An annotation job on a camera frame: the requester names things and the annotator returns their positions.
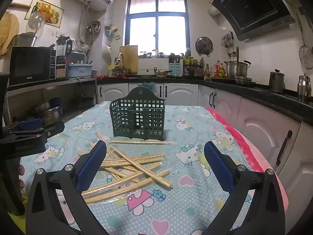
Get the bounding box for round wooden board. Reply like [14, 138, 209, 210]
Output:
[0, 12, 19, 55]

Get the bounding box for black wok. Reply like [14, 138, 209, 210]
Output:
[73, 97, 94, 108]

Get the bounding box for steel kettle with lid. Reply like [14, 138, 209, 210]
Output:
[269, 69, 285, 93]

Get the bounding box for hanging kitchen utensils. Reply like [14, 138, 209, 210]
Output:
[221, 31, 234, 57]

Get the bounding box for hanging steel basin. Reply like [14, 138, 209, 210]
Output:
[85, 21, 101, 34]

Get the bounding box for cartoon cat printed blue cloth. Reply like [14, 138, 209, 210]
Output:
[18, 101, 260, 235]

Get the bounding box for steel faucet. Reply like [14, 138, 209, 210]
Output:
[115, 52, 126, 75]

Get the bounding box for black range hood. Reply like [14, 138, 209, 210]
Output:
[211, 0, 296, 42]

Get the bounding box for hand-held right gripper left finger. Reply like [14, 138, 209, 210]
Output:
[26, 141, 108, 235]

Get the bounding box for steel bowl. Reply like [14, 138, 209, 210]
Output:
[235, 76, 252, 87]

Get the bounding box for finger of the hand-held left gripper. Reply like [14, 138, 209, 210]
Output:
[4, 118, 44, 134]
[11, 121, 65, 140]

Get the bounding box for bunch of chopsticks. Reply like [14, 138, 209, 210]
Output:
[77, 130, 174, 204]

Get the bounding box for green plastic utensil holder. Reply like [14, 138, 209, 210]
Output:
[110, 87, 166, 141]

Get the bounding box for white kitchen cabinets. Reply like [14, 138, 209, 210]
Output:
[97, 83, 313, 235]

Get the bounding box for spice jar rack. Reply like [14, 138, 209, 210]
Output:
[183, 56, 204, 77]

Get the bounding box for black kitchen countertop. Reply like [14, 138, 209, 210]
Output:
[96, 75, 313, 128]

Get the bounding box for orange cooking oil bottle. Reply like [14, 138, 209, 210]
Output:
[214, 61, 227, 78]

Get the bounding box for black microwave oven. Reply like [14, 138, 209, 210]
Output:
[9, 46, 57, 86]

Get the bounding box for wire mesh strainer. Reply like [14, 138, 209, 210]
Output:
[297, 13, 313, 69]

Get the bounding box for blue framed window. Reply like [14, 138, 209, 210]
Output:
[125, 0, 191, 54]

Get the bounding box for grey metal tub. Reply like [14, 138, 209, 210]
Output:
[12, 33, 37, 47]

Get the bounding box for wooden cutting board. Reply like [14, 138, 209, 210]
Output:
[119, 45, 138, 73]

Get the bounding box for dark hanging pot lid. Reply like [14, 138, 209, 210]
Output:
[195, 37, 211, 55]

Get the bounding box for steel and glass jar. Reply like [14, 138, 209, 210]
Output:
[297, 74, 311, 102]

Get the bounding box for person's left hand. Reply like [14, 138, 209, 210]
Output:
[17, 164, 25, 189]

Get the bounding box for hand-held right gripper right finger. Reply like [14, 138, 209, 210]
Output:
[204, 141, 286, 235]

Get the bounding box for large steel stock pot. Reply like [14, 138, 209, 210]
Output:
[224, 60, 252, 79]

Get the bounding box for light blue dish drainer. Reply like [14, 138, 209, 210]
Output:
[67, 51, 93, 78]

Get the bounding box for light blue knife block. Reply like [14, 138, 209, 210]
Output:
[168, 53, 184, 77]

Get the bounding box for fruit wall picture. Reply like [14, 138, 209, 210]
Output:
[24, 0, 64, 24]

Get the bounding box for blue wall caddy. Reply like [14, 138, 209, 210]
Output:
[105, 24, 121, 41]

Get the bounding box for blender with black base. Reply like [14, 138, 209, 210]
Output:
[56, 36, 73, 79]

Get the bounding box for glass pot lid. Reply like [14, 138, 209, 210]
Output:
[27, 11, 46, 33]

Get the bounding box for steel cooking pot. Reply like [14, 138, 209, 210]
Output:
[37, 105, 63, 125]

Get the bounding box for white plastic bag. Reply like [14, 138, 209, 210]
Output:
[101, 44, 112, 63]

